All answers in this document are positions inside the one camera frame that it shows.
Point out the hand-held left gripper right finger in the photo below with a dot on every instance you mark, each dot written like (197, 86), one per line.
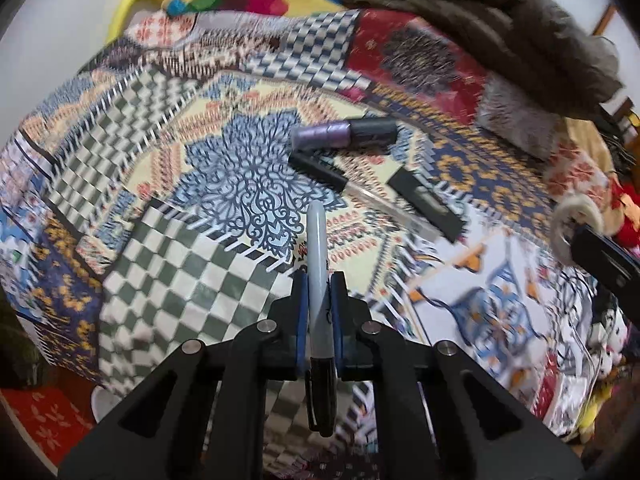
(360, 345)

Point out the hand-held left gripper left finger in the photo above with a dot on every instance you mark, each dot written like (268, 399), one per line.
(280, 345)

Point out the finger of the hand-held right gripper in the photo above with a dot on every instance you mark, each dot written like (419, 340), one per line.
(610, 257)

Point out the grey marker black cap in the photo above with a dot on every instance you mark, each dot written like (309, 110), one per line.
(317, 240)

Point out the red plush toy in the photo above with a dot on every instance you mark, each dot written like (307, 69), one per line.
(629, 220)

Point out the black and white cow plush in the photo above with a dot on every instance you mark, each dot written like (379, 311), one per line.
(607, 332)

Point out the patchwork patterned blanket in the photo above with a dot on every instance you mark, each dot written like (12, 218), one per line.
(200, 270)

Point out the clear plastic pen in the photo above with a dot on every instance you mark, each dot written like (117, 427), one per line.
(390, 205)

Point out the black rectangular case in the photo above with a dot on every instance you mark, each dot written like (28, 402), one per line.
(422, 200)

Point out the purple bottle black cap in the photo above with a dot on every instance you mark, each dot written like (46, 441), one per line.
(325, 134)

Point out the red floral mat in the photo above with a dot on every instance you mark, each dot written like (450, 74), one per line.
(45, 415)

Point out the brown down jacket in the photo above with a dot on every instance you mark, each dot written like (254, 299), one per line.
(475, 20)

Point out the yellow curved tube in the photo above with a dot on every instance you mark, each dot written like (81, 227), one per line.
(122, 7)

